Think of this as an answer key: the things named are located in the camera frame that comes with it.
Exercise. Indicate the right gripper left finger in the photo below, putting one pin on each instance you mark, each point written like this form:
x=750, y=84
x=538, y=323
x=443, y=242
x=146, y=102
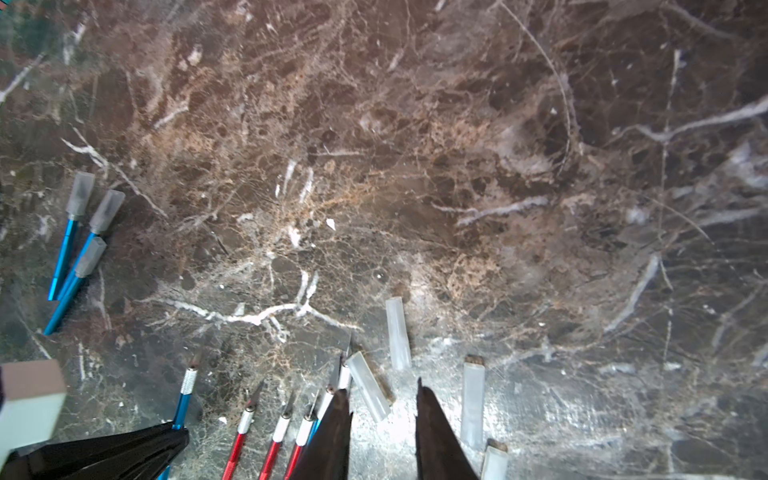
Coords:
x=326, y=457

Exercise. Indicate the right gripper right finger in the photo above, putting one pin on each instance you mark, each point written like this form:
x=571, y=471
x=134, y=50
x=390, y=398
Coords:
x=439, y=454

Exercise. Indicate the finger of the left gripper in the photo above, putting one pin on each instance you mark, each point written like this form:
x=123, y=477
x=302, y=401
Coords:
x=160, y=434
x=57, y=462

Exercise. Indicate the red knife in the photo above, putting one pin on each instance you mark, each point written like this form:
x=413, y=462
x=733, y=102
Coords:
x=344, y=374
x=244, y=424
x=302, y=438
x=277, y=438

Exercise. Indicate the clear protective cap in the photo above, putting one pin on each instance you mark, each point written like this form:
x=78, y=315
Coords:
x=473, y=392
x=397, y=334
x=371, y=391
x=495, y=461

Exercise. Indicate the blue knife bottom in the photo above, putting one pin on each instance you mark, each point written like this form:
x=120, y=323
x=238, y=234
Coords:
x=327, y=397

